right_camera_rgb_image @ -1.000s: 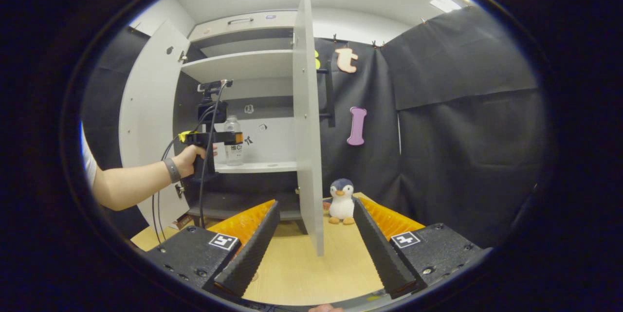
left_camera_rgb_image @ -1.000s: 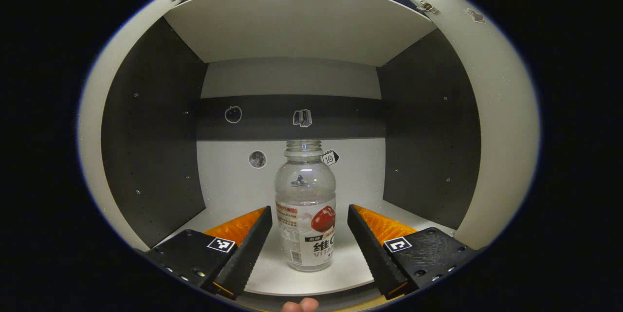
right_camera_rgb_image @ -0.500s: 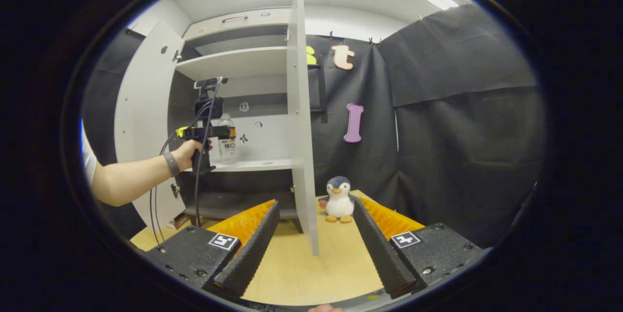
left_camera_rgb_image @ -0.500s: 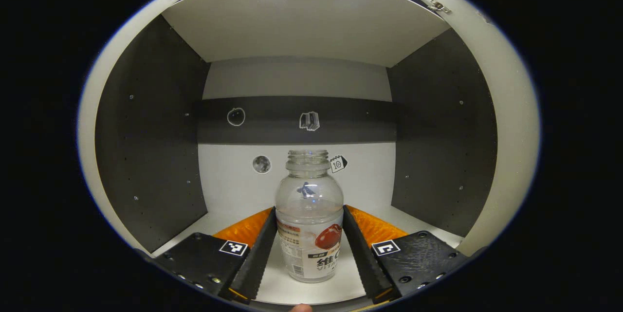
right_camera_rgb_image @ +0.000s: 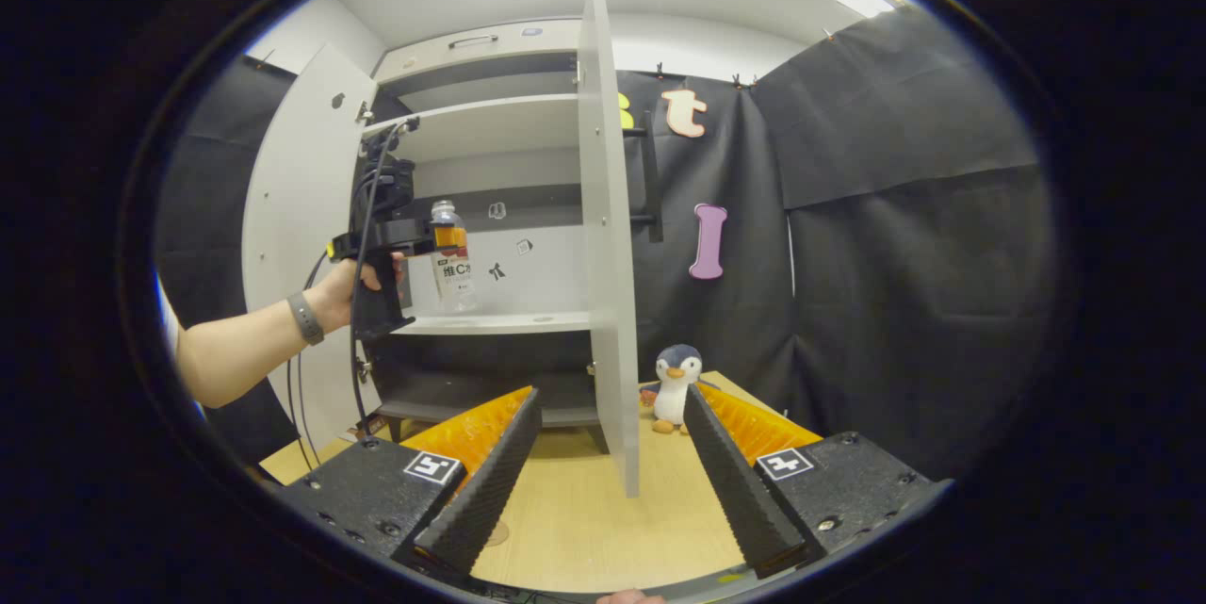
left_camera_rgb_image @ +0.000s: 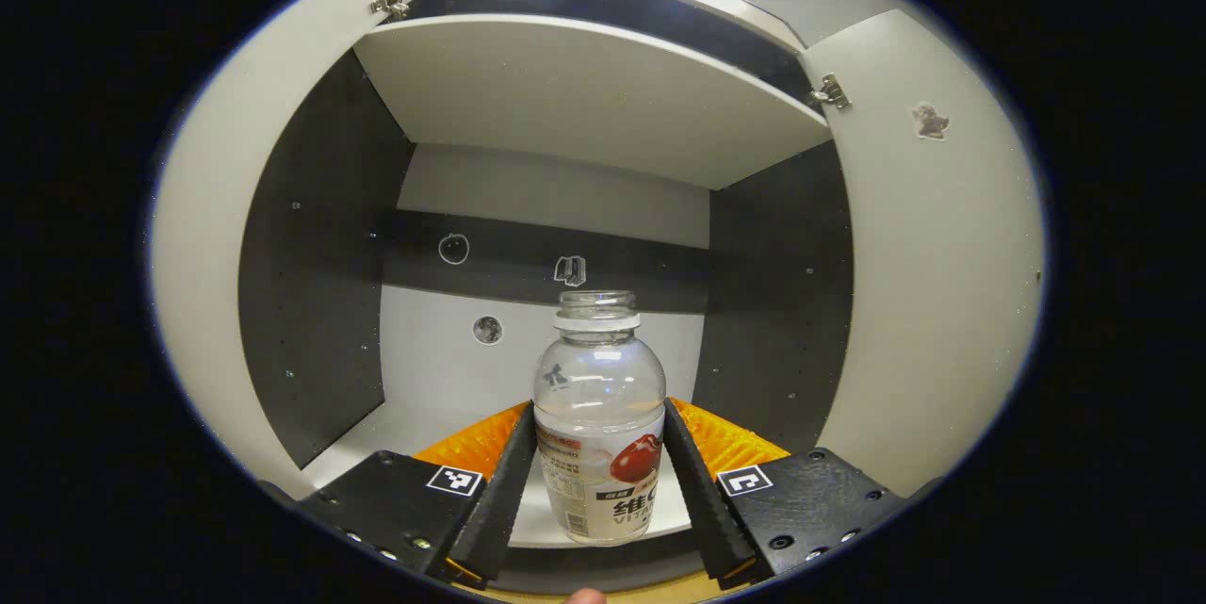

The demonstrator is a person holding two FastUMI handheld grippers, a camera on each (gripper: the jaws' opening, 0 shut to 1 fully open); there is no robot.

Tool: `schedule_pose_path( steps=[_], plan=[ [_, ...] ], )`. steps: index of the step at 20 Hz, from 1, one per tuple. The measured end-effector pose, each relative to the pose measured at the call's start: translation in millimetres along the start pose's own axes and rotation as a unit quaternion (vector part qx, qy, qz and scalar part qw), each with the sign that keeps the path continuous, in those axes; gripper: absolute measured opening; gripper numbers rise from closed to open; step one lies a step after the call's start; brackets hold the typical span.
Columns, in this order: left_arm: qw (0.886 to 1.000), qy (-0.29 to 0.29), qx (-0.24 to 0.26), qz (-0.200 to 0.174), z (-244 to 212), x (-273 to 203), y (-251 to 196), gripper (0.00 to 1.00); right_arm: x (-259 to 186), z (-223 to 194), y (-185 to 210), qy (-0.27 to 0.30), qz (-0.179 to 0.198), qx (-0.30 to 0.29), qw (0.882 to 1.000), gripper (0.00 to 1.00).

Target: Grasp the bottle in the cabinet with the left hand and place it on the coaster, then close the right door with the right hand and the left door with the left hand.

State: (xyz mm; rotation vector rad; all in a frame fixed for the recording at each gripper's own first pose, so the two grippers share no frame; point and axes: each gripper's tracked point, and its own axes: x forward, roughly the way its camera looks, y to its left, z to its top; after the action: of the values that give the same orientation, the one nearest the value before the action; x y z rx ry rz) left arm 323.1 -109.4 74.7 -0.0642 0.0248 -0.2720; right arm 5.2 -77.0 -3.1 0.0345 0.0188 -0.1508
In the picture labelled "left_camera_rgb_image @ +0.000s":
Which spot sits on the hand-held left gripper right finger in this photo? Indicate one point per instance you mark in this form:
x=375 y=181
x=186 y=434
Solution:
x=702 y=510

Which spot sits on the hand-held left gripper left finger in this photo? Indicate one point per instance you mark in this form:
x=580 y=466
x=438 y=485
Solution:
x=499 y=510

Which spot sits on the clear plastic bottle red label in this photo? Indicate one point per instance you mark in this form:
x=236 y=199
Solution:
x=598 y=397

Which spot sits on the white cabinet door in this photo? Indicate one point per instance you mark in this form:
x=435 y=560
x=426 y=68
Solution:
x=933 y=302
x=207 y=255

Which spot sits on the white and grey cabinet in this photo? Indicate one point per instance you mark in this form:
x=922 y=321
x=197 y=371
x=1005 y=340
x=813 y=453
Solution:
x=584 y=95

